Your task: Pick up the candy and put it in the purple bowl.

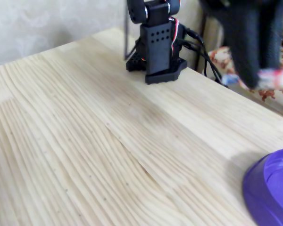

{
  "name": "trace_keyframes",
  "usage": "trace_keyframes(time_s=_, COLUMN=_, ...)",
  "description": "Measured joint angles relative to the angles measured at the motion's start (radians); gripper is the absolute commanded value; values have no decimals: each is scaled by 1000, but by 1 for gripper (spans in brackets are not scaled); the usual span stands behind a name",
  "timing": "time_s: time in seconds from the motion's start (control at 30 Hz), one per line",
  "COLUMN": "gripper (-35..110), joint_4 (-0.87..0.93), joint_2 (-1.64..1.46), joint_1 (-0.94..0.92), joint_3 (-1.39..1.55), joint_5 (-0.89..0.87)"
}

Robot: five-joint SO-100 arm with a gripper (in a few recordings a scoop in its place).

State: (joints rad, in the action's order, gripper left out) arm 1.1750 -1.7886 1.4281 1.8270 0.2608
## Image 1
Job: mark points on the purple bowl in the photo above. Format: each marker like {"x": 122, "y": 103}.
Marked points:
{"x": 273, "y": 188}

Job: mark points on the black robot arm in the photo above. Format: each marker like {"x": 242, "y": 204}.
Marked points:
{"x": 158, "y": 51}

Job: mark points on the floral cushion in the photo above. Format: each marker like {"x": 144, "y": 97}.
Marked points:
{"x": 268, "y": 95}

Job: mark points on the thin black stand rod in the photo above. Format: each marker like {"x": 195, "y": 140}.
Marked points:
{"x": 126, "y": 35}

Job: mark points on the beige curtain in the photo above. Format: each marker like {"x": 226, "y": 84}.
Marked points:
{"x": 191, "y": 14}

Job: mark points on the candy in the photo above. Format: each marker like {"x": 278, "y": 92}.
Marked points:
{"x": 276, "y": 78}

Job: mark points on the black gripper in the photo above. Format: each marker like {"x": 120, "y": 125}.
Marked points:
{"x": 244, "y": 47}

